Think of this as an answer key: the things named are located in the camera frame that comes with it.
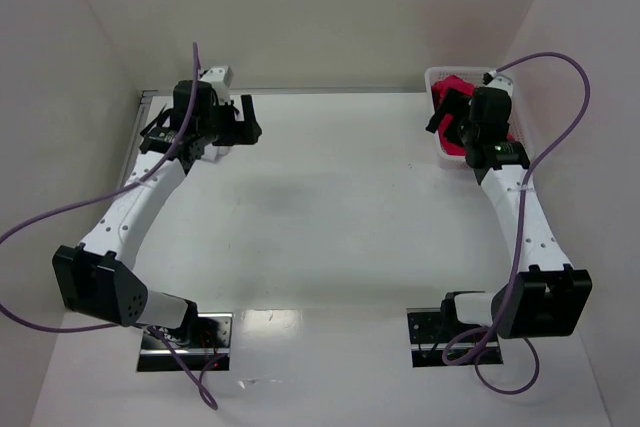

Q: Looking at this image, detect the bright red t shirt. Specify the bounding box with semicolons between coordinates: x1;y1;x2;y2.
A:
426;75;514;157

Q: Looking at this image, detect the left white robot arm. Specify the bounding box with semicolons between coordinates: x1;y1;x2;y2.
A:
52;80;262;344

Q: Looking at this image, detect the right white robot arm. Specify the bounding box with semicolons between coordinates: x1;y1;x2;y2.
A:
427;86;592;339

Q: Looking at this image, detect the white folded t shirt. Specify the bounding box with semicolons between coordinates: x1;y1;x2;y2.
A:
200;145;231;164

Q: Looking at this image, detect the white plastic basket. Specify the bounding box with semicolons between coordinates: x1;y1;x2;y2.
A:
424;66;535;170

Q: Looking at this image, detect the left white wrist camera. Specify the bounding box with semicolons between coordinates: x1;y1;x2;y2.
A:
199;66;233;103

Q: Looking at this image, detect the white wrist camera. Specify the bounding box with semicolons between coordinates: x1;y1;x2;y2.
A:
483;70;514;97
199;66;233;103

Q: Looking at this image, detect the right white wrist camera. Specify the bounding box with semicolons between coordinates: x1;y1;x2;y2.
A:
483;70;514;97

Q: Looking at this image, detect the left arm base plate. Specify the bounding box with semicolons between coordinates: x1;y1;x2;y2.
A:
136;312;233;373

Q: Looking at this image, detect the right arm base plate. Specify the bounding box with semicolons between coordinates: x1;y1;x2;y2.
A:
407;308;503;368

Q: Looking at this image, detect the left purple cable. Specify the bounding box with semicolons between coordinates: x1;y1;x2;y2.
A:
0;42;220;411

